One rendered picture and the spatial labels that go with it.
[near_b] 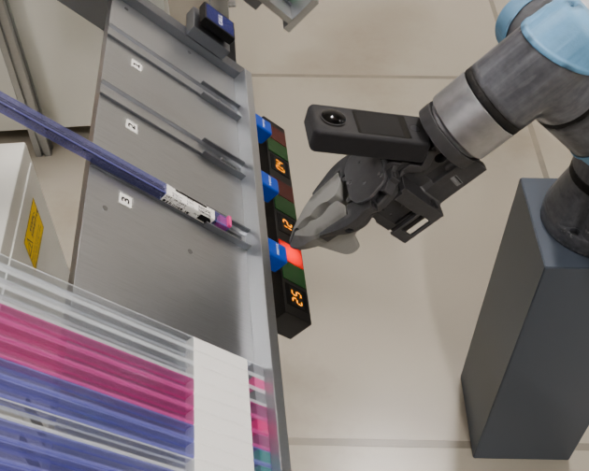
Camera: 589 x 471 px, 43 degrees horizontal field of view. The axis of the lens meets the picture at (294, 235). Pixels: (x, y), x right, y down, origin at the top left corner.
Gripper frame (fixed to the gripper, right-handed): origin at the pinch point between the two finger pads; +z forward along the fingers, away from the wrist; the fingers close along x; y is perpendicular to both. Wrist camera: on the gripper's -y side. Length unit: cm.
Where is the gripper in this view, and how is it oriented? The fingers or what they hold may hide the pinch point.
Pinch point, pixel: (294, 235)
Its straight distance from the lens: 79.5
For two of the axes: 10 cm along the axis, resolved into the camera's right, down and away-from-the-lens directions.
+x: -1.0, -7.3, 6.8
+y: 7.2, 4.2, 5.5
